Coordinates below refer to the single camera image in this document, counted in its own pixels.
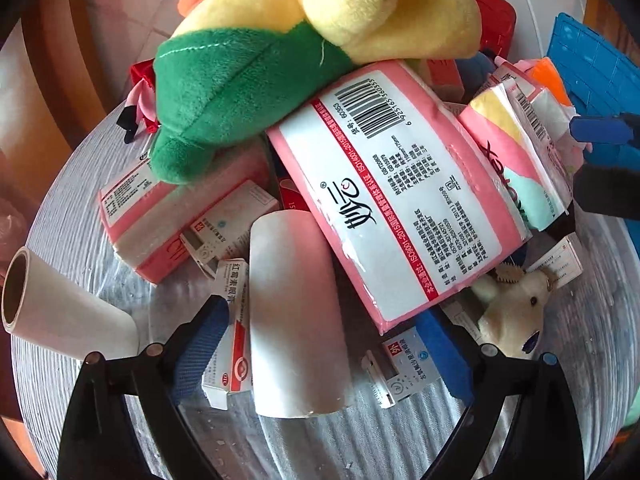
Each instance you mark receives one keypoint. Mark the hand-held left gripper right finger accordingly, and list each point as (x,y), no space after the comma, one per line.
(447,355)

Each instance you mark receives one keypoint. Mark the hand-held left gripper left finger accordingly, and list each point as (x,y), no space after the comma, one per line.
(200,355)

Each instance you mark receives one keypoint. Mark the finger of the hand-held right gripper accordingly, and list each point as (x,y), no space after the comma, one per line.
(600,130)
(610,190)

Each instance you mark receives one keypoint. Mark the blue plastic crate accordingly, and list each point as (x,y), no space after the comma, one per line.
(595,70)

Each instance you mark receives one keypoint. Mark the pastel patterned tissue pack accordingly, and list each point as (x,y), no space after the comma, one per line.
(520,175)

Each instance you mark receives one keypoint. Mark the white paper roll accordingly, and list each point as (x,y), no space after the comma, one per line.
(295,310)

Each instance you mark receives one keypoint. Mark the pink white ointment box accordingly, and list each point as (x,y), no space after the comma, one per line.
(232,340)

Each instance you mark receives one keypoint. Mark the white medicine box red logo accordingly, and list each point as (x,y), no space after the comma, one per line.
(405,370)

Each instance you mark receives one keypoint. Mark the pig plush in orange dress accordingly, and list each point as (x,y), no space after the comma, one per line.
(550,80)

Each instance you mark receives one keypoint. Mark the white bear plush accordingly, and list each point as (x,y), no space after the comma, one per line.
(515,310)

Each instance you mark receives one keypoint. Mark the blue round plush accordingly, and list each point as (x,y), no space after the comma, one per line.
(477,72)

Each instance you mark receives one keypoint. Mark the white roll with brown core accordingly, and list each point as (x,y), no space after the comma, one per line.
(70,310)

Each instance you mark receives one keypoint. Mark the small pink white medicine box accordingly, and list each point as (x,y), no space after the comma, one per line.
(235,220)

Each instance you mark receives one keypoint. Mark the red plastic suitcase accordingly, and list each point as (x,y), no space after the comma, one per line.
(495,15)

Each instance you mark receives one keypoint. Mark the large pink white tissue pack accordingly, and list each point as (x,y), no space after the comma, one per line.
(400,200)

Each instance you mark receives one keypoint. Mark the small red box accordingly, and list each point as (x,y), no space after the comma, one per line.
(289,192)

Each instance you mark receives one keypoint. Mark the pink plastic bag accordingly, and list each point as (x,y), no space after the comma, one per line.
(10,220)

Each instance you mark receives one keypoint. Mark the plush doll in red dress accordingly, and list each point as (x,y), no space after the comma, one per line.
(142,100)

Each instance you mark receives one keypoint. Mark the yellow green plush toy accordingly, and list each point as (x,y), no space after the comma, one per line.
(260,75)

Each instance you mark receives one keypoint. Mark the wooden wardrobe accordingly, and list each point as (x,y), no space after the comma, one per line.
(60,35)

